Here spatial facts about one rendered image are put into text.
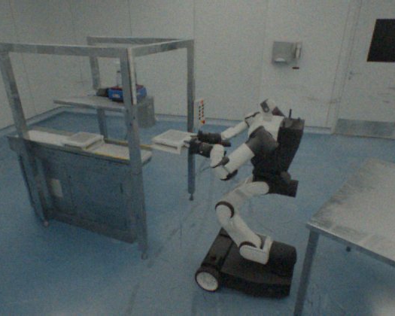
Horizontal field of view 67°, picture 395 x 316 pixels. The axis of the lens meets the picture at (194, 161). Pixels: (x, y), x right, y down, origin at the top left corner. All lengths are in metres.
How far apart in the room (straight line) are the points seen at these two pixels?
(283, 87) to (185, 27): 1.96
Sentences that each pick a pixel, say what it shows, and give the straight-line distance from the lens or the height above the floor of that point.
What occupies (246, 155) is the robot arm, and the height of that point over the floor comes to 1.14.
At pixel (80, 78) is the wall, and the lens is 6.73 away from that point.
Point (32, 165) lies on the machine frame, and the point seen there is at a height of 0.65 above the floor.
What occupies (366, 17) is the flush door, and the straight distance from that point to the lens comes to 5.48.
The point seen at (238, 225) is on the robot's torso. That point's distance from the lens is 2.24.
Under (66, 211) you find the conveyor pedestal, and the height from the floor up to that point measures 0.17.
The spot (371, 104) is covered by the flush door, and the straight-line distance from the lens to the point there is 5.70.
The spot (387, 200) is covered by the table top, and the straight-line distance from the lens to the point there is 2.06.
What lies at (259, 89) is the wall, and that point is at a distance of 5.50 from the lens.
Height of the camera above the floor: 1.80
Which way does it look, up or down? 25 degrees down
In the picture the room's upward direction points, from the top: straight up
